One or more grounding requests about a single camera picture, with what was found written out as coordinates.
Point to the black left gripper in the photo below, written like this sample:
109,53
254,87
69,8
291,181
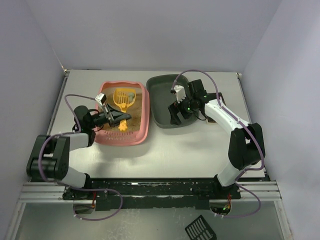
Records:
109,116

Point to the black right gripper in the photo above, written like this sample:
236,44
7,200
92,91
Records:
178,109

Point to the yellow litter scoop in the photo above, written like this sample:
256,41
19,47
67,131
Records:
121,98

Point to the dark grey plastic tray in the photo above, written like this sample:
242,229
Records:
160,98

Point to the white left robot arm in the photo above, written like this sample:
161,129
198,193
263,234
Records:
50,155

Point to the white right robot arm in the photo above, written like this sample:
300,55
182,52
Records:
246,143

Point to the dark hardcover book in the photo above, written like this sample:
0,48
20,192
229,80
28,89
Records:
212,121

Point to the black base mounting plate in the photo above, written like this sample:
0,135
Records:
115,199

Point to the black slotted spatula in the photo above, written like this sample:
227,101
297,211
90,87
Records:
199,229

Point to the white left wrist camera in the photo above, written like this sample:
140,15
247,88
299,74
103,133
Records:
101,98

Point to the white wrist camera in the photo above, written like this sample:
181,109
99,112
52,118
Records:
101,98
179,92

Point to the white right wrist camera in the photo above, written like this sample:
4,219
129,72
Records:
179,92

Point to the aluminium frame rail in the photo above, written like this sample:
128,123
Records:
33,192

